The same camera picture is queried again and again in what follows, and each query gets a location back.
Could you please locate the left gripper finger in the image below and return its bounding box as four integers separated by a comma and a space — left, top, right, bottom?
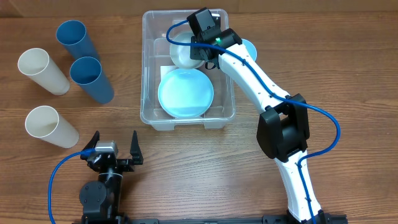
83, 131, 100, 151
130, 130, 143, 159

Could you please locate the grey bowl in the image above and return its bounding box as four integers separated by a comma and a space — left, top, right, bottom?
170, 32, 205, 69

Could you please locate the light blue plate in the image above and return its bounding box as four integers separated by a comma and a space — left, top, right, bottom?
158, 68, 215, 118

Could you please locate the light blue bowl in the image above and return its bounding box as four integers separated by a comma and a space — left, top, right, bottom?
242, 39, 257, 61

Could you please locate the dark blue cup front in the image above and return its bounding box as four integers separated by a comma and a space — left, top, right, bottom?
70, 57, 114, 104

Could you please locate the dark blue cup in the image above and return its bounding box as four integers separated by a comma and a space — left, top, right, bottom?
56, 20, 100, 60
70, 57, 114, 104

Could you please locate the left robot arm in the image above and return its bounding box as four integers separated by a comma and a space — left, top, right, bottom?
79, 131, 144, 224

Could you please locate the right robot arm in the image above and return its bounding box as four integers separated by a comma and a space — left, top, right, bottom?
187, 8, 329, 223

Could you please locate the white label in bin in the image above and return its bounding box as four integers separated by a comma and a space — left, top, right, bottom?
160, 65, 176, 79

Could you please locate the clear plastic storage bin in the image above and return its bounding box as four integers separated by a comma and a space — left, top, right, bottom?
140, 9, 236, 131

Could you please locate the cream cup front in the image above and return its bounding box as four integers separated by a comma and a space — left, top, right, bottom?
25, 105, 80, 148

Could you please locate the cream cup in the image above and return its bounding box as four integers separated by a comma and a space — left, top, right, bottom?
25, 105, 80, 148
17, 48, 70, 95

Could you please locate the cream cup rear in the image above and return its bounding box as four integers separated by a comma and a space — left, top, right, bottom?
17, 48, 70, 95

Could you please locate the dark blue cup rear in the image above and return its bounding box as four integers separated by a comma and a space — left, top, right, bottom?
56, 20, 100, 60

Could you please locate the left blue cable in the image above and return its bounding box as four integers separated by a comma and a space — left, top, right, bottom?
47, 147, 96, 224

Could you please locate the blue cable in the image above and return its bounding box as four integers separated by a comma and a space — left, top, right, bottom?
165, 19, 342, 224
47, 147, 96, 224

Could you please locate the right blue cable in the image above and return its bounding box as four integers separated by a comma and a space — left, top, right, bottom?
165, 19, 342, 224

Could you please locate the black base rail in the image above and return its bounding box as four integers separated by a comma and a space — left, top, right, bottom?
128, 215, 295, 224

